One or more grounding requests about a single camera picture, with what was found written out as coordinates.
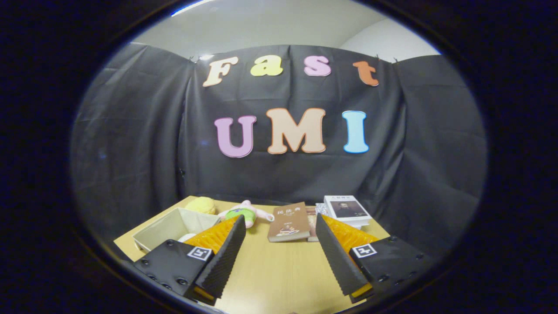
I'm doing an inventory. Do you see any yellow plush toy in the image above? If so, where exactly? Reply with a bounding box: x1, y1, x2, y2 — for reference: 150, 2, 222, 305
185, 196, 216, 215

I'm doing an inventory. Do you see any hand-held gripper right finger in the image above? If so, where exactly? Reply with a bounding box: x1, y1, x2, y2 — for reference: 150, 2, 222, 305
315, 214, 437, 304

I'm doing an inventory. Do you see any beige fabric storage box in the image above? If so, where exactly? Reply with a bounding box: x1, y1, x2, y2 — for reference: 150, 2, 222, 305
132, 207, 221, 253

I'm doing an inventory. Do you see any pinkish brown cover book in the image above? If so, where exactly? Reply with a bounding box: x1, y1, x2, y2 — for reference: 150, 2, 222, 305
305, 207, 321, 242

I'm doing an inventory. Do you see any green pink plush toy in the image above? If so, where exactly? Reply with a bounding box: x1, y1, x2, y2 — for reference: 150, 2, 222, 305
218, 200, 275, 229

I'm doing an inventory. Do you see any white patterned cover book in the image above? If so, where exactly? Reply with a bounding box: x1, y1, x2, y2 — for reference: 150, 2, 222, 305
315, 203, 371, 230

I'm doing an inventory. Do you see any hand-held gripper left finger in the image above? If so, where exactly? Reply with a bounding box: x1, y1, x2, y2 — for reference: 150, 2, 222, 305
131, 215, 247, 307

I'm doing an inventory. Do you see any ceiling light panel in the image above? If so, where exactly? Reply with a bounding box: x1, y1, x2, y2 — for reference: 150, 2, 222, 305
171, 0, 216, 17

